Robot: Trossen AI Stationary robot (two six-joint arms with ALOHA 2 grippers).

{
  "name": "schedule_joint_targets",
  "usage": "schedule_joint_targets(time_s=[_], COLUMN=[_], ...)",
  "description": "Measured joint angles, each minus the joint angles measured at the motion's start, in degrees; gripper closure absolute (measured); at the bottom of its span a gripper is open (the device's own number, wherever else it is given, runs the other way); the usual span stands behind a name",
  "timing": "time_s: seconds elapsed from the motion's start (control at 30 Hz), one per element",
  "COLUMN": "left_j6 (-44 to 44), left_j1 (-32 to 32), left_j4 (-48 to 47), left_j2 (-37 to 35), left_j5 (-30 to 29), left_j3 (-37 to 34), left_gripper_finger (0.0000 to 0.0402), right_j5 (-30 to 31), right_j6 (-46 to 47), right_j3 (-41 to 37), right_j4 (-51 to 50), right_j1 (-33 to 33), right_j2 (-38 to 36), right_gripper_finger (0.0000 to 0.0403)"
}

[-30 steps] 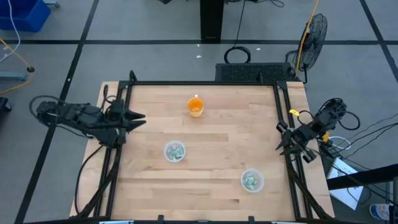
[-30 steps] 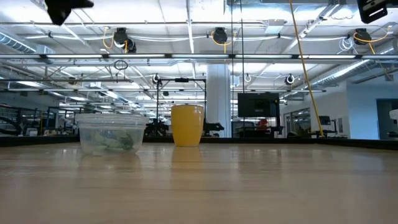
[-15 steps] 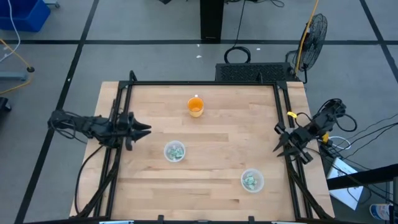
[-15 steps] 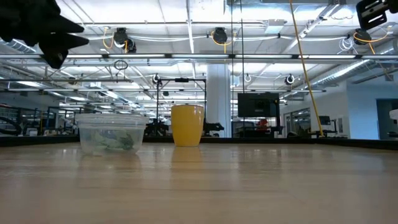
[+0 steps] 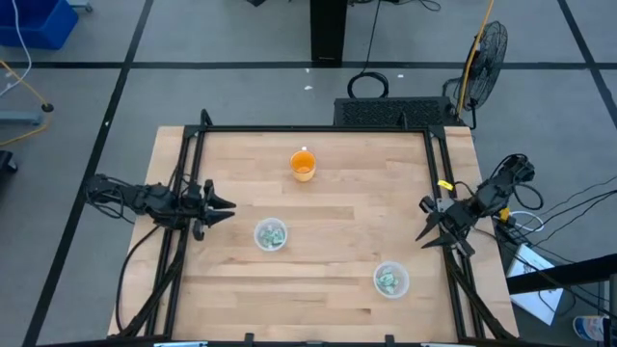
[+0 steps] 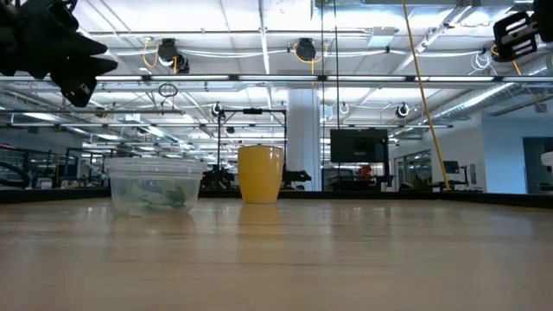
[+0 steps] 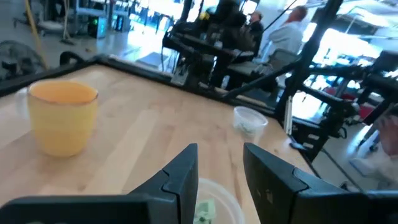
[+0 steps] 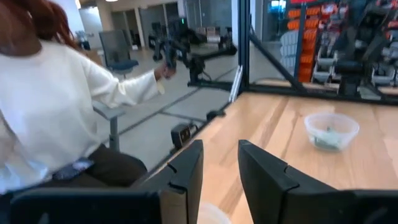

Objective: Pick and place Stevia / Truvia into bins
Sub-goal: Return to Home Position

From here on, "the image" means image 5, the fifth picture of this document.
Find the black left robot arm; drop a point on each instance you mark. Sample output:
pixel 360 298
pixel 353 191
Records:
pixel 144 200

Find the clear plastic deli container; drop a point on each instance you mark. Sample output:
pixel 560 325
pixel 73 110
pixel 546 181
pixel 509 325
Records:
pixel 406 280
pixel 257 234

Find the yellow tag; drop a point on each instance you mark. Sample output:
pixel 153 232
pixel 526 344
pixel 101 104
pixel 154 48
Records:
pixel 445 185

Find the white cardboard box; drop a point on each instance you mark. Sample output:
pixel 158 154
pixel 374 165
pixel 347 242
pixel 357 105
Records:
pixel 532 289

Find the black aluminium table frame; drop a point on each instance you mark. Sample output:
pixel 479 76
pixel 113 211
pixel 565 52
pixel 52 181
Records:
pixel 313 128

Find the black tower box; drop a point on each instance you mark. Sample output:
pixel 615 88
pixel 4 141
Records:
pixel 329 29

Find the black perforated computer case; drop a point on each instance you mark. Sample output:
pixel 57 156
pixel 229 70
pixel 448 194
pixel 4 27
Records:
pixel 390 112

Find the black metal beam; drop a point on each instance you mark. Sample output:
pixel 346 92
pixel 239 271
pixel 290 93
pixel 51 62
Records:
pixel 569 274

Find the white blue canister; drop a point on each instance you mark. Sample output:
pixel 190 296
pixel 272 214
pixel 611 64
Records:
pixel 590 328

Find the black floor fan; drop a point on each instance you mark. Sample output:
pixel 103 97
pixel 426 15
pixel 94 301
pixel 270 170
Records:
pixel 487 62

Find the yellow plastic cup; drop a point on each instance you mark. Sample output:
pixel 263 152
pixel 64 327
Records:
pixel 303 175

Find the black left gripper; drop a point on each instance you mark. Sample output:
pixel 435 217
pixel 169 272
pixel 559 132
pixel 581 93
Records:
pixel 196 207

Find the green stevia packet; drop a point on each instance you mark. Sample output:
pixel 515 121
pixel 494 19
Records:
pixel 387 289
pixel 277 235
pixel 385 277
pixel 394 284
pixel 265 236

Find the grey metal base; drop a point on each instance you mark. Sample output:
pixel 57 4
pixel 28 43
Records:
pixel 19 117

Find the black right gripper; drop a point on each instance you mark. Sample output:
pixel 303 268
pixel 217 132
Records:
pixel 455 217

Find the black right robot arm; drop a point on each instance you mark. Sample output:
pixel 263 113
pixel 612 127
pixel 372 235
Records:
pixel 496 190

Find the blue plastic bin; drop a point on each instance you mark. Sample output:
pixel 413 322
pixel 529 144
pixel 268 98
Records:
pixel 34 21

